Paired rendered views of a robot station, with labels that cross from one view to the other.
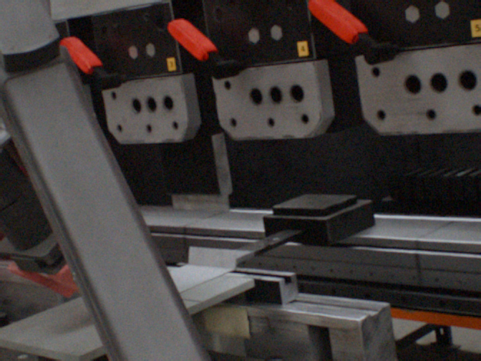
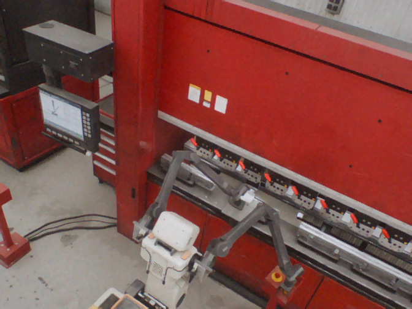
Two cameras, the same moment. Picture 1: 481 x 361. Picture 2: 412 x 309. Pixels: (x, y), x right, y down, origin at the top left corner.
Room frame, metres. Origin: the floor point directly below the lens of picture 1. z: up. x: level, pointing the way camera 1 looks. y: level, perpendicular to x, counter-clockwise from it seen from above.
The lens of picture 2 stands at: (-0.60, 1.07, 2.86)
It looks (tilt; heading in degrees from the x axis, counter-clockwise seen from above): 39 degrees down; 339
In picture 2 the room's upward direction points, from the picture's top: 11 degrees clockwise
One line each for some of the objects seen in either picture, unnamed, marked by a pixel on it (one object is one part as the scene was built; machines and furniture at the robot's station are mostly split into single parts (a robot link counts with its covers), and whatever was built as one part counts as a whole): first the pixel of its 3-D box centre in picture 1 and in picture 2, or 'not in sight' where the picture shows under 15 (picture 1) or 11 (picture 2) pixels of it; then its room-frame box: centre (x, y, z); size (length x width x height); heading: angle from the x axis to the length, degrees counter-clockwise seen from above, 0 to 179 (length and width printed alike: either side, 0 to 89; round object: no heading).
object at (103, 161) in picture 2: not in sight; (125, 146); (2.48, 0.88, 0.50); 0.50 x 0.50 x 1.00; 46
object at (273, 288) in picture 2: not in sight; (282, 282); (0.57, -0.03, 0.75); 0.20 x 0.16 x 0.18; 34
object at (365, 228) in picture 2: not in sight; (364, 220); (0.63, -0.50, 1.26); 0.15 x 0.09 x 0.17; 46
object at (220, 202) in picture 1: (195, 172); (252, 183); (1.18, 0.05, 1.13); 0.10 x 0.02 x 0.10; 46
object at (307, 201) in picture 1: (285, 230); (257, 183); (1.29, -0.05, 1.01); 0.26 x 0.12 x 0.05; 136
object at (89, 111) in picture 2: not in sight; (72, 116); (1.63, 1.29, 1.42); 0.45 x 0.12 x 0.36; 50
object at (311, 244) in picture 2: not in sight; (318, 248); (0.71, -0.34, 0.89); 0.30 x 0.05 x 0.03; 46
